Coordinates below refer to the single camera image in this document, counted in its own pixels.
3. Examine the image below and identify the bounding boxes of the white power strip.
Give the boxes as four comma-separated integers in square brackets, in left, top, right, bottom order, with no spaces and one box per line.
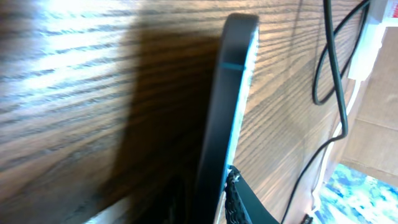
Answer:
[348,0,397,81]

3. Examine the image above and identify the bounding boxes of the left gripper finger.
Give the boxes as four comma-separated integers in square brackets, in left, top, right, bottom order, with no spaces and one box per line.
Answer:
[224,166,279,224]

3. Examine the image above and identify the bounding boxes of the blue Samsung Galaxy smartphone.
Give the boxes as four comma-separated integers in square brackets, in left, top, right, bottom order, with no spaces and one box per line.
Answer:
[189,13,259,223]

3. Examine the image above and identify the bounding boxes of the black USB charging cable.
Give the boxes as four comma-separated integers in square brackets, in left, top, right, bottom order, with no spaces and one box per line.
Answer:
[280,0,371,224]

